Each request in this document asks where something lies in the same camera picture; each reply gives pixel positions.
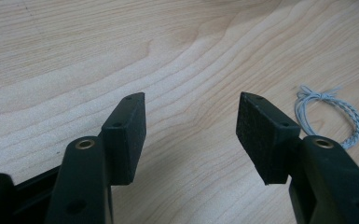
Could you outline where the pale grey string loop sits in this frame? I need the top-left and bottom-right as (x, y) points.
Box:
(294, 85), (359, 150)

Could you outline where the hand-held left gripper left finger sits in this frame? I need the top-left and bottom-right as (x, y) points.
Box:
(45, 91), (147, 224)

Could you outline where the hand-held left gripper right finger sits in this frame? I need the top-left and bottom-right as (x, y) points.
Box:
(236, 91), (359, 224)

